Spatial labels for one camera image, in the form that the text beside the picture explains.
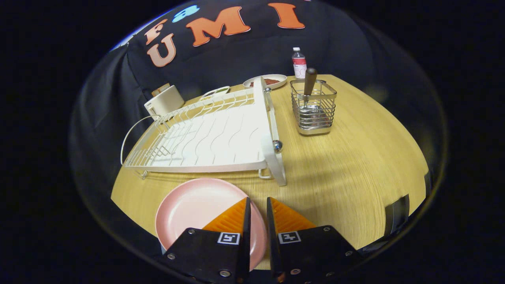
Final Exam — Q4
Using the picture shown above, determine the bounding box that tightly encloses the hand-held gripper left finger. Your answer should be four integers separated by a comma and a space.
160, 196, 252, 284

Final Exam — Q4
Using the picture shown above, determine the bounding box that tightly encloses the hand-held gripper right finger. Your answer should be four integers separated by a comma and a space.
267, 196, 365, 282

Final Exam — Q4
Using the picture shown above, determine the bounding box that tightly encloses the pink plate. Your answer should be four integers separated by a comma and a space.
155, 178, 268, 272

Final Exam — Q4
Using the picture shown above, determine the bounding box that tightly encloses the white wire dish rack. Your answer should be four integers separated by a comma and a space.
120, 77, 287, 187

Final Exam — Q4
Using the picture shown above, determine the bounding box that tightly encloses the metal wire basket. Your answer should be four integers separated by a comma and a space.
290, 79, 337, 136

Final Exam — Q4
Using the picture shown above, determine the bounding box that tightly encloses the wooden handled spoon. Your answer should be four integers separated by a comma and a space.
298, 67, 318, 119

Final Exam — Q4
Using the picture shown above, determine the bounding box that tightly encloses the white divided dish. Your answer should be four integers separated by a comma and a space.
199, 86, 230, 101

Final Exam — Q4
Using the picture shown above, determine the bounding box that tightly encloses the cream plate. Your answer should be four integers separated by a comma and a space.
243, 74, 288, 90

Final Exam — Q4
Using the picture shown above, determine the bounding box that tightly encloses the white toaster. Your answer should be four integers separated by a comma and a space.
144, 85, 185, 118

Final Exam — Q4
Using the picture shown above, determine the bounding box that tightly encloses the red label water bottle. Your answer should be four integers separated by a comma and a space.
292, 47, 307, 79

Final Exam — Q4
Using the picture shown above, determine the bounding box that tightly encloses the black backdrop cloth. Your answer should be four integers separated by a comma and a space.
69, 0, 448, 221

